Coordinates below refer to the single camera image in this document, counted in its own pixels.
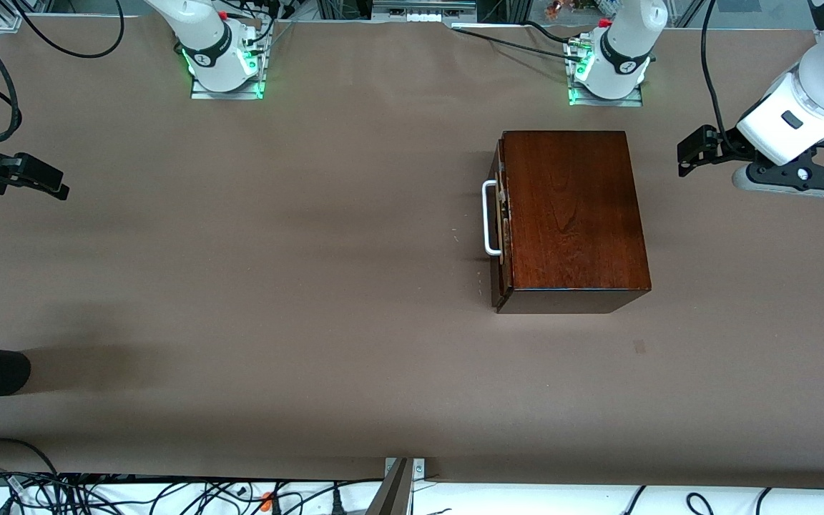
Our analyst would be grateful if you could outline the white metal drawer handle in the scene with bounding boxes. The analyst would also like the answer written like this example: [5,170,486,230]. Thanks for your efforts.
[482,180,504,256]

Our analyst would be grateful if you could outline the wooden drawer with brown front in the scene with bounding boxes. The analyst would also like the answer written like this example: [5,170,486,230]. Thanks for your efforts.
[491,137,508,310]

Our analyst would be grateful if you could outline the dark brown wooden cabinet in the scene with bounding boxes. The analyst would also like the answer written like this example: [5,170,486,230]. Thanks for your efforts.
[491,130,652,314]

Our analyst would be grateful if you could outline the white power strip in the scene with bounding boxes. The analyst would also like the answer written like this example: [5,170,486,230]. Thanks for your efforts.
[371,0,478,23]

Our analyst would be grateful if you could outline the dark grey slanted pole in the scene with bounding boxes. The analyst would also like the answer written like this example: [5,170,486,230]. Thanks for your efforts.
[365,458,413,515]

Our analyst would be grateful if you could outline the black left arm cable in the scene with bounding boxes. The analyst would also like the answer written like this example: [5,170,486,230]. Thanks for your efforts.
[700,0,743,142]

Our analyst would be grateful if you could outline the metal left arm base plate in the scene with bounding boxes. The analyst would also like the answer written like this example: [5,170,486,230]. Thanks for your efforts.
[567,39,644,108]

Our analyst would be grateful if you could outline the short black table cable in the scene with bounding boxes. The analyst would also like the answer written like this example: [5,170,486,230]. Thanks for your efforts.
[521,19,574,45]

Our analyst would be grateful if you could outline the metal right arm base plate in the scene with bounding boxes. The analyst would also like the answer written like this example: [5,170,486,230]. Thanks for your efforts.
[190,43,267,101]

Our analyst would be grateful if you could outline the long black table cable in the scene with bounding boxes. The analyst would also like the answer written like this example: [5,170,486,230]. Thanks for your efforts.
[452,26,579,61]

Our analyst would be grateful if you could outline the tangled black cable bundle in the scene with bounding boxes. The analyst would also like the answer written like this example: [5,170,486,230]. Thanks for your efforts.
[0,436,384,515]

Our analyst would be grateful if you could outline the small metal edge bracket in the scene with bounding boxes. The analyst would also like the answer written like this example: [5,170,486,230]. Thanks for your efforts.
[383,458,427,481]

